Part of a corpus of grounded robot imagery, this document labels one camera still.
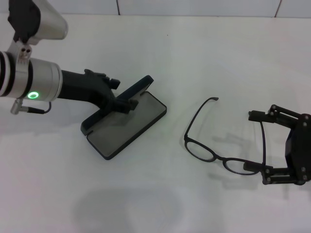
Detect black glasses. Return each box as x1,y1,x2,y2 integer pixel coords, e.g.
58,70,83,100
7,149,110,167
183,97,267,176

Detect black cable with silver plug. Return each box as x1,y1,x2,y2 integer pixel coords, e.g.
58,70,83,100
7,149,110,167
10,98,52,115

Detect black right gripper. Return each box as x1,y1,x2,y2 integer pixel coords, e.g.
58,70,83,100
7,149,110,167
243,104,311,186

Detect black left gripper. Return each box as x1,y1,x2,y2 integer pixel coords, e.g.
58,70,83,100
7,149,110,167
57,68,139,115

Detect black glasses case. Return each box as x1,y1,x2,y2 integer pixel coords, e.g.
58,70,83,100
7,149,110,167
81,75,168,161

